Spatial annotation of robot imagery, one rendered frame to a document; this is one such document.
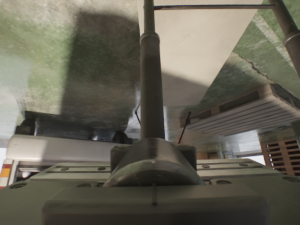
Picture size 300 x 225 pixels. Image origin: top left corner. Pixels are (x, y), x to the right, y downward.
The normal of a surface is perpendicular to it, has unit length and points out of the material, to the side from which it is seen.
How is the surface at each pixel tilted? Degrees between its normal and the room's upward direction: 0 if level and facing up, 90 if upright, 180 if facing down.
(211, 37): 0
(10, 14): 0
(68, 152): 86
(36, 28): 0
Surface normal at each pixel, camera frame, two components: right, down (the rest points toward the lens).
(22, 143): 0.47, -0.37
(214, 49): 0.02, 0.93
